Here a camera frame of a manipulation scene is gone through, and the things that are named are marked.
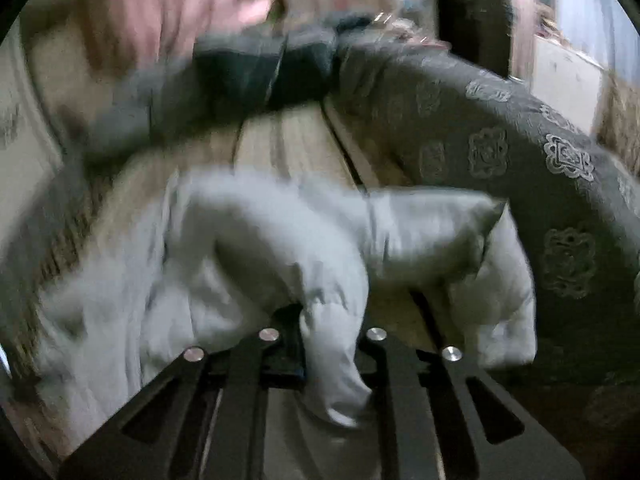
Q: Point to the dark tall cabinet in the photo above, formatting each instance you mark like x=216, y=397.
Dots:
x=470, y=10

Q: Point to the blue curtain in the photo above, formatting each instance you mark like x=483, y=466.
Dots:
x=595, y=5

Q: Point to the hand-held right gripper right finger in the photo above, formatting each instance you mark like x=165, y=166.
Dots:
x=400, y=385

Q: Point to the white low cabinet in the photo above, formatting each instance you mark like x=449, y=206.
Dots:
x=570, y=80

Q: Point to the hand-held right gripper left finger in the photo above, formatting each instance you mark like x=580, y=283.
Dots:
x=287, y=347

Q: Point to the white padded pants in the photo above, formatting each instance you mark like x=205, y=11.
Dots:
x=250, y=240

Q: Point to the grey quilted garment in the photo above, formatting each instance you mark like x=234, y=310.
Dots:
x=135, y=110

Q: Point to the pink cloth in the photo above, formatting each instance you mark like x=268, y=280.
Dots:
x=175, y=0

